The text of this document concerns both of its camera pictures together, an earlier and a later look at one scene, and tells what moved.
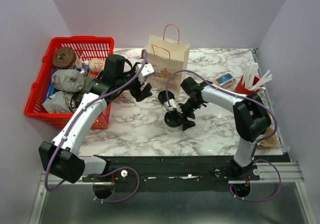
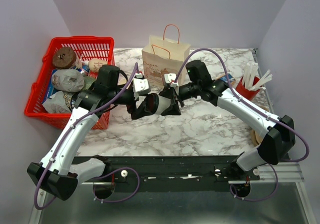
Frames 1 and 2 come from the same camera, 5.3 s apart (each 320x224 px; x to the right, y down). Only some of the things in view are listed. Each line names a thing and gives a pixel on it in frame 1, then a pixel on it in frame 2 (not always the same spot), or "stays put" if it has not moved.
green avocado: (87, 79) stays put
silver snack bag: (57, 102) stays put
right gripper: (186, 124) -> (173, 109)
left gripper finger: (145, 93) -> (141, 112)
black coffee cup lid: (173, 119) -> (152, 102)
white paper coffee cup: (176, 129) -> (164, 103)
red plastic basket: (94, 47) stays put
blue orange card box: (225, 81) stays put
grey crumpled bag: (67, 80) stays put
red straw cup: (240, 88) stays put
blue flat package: (51, 89) stays put
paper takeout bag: (169, 58) stays put
